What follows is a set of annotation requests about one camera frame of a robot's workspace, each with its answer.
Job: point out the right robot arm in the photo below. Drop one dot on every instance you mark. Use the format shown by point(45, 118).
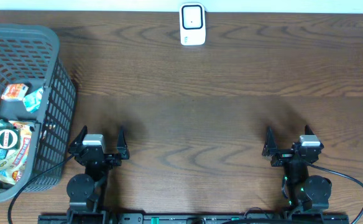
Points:
point(306, 193)

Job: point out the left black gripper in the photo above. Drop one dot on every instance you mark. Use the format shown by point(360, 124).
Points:
point(125, 153)

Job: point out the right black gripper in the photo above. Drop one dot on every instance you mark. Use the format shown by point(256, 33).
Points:
point(270, 149)

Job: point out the yellow snack bag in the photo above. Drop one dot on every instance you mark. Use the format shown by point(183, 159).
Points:
point(12, 166)

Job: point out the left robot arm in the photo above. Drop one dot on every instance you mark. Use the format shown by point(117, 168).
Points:
point(86, 191)

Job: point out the dark green round-label box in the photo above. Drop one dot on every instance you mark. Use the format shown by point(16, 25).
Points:
point(9, 139)

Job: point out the teal tissue pack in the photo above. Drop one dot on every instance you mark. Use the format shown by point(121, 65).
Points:
point(33, 100)

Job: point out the orange tissue pack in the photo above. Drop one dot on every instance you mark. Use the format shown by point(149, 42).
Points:
point(15, 92)

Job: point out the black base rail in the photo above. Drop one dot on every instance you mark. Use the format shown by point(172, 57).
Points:
point(138, 218)

